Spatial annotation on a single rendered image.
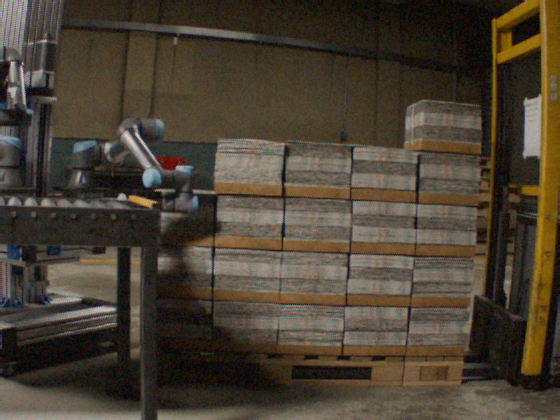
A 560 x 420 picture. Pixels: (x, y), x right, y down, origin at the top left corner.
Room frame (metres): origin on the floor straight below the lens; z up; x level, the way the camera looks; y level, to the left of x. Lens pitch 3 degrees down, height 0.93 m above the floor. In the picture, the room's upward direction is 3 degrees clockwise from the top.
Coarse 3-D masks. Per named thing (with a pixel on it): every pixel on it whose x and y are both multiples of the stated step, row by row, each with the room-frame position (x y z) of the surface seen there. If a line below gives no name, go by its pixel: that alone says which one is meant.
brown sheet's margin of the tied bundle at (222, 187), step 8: (216, 184) 2.88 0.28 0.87; (224, 184) 2.88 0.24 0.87; (232, 184) 2.88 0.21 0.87; (240, 184) 2.88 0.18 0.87; (248, 184) 2.88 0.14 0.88; (256, 184) 2.88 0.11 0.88; (224, 192) 2.88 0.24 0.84; (232, 192) 2.88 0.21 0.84; (240, 192) 2.88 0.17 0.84; (248, 192) 2.88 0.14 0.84; (256, 192) 2.88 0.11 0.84; (264, 192) 2.88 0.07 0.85; (272, 192) 2.89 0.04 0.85; (280, 192) 2.89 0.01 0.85
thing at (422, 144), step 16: (416, 144) 3.03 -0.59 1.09; (432, 144) 2.93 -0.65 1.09; (448, 144) 2.93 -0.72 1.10; (464, 144) 2.93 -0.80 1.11; (480, 144) 2.94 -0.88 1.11; (416, 192) 2.98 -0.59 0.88; (464, 256) 2.93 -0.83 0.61; (416, 304) 2.93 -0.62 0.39; (432, 304) 2.93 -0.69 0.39; (448, 304) 2.93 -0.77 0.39; (464, 304) 2.93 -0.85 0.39; (416, 352) 2.93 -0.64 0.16; (432, 352) 2.93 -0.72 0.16; (448, 352) 2.93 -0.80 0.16; (464, 352) 2.94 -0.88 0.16
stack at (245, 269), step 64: (192, 256) 2.90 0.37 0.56; (256, 256) 2.91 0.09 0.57; (320, 256) 2.91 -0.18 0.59; (384, 256) 2.93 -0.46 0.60; (192, 320) 2.90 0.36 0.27; (256, 320) 2.91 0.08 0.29; (320, 320) 2.91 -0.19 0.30; (384, 320) 2.92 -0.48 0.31; (320, 384) 2.91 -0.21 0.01; (384, 384) 2.92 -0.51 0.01
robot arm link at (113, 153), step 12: (144, 120) 2.99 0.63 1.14; (156, 120) 3.03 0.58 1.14; (144, 132) 2.96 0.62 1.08; (156, 132) 3.00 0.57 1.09; (108, 144) 3.27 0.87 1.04; (120, 144) 3.16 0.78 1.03; (144, 144) 3.03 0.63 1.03; (156, 144) 3.06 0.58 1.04; (108, 156) 3.26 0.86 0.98; (120, 156) 3.24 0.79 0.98
